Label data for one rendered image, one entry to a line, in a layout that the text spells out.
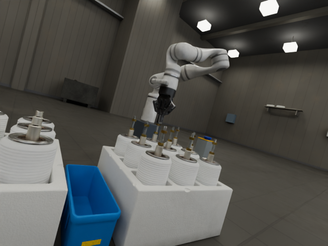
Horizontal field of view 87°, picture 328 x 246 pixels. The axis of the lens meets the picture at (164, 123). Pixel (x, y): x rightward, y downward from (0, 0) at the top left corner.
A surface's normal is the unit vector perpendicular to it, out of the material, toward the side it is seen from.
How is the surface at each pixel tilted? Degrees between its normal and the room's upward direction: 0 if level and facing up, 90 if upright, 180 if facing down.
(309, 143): 90
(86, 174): 88
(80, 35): 90
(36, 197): 90
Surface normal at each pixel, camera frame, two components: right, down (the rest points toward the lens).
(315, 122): -0.73, -0.18
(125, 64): 0.62, 0.20
